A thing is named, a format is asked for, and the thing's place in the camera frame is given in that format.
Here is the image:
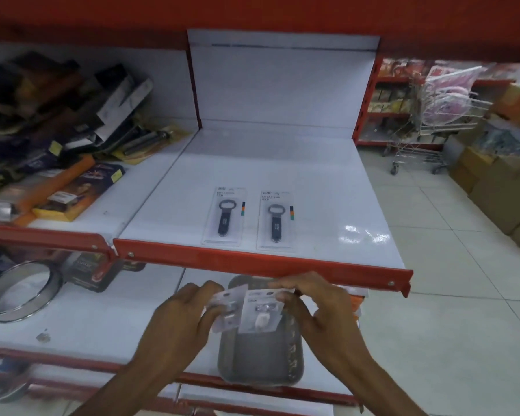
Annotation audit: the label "person's right hand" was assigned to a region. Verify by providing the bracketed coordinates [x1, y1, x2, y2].
[268, 272, 364, 374]

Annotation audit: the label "person's left hand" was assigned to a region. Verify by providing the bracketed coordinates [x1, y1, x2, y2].
[144, 280, 226, 374]

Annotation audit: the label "white carded metal opener packet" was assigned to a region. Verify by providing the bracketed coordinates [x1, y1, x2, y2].
[209, 287, 248, 334]

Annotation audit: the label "person's left forearm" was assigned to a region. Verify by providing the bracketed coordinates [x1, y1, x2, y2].
[69, 350, 196, 416]

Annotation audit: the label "person's right forearm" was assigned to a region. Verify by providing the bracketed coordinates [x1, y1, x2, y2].
[314, 348, 422, 416]

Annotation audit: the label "grey baking tray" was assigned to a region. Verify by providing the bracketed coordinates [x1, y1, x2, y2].
[217, 275, 305, 385]

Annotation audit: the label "red and white shelf unit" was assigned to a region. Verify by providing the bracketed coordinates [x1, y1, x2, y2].
[0, 0, 520, 416]

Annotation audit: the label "carded black bottle opener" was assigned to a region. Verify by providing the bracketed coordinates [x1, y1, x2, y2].
[201, 187, 248, 246]
[256, 190, 299, 252]

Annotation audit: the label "black packaged pan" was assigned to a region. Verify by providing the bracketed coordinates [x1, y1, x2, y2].
[61, 251, 147, 294]

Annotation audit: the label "yellow flat box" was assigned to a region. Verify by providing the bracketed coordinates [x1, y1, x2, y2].
[32, 164, 126, 222]

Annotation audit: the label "yellow carded metal tool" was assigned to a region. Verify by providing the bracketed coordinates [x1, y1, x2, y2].
[113, 124, 187, 161]

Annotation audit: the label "long orange box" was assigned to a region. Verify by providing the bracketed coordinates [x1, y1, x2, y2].
[11, 155, 97, 226]

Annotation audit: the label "blue labelled packet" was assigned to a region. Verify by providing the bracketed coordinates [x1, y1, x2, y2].
[0, 353, 29, 374]

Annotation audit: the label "shiny metal utensil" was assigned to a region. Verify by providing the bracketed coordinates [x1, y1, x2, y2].
[0, 373, 33, 404]

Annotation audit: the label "metal shopping cart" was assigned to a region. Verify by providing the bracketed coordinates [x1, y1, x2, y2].
[385, 67, 494, 176]

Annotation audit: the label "small brown cardboard box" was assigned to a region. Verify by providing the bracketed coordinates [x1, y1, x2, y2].
[448, 146, 499, 195]

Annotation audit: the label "red shelf with packaged goods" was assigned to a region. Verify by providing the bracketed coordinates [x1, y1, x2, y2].
[355, 56, 518, 148]

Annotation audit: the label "large brown cardboard box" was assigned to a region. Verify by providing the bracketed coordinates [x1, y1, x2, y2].
[467, 155, 520, 235]

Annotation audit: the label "pile of dark boxed goods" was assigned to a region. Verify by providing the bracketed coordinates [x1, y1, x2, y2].
[0, 51, 154, 189]

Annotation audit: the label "pink bags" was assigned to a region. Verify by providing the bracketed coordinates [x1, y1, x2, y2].
[422, 64, 488, 124]

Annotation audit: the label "round metal cake ring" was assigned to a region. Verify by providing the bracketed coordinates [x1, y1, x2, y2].
[0, 260, 65, 323]

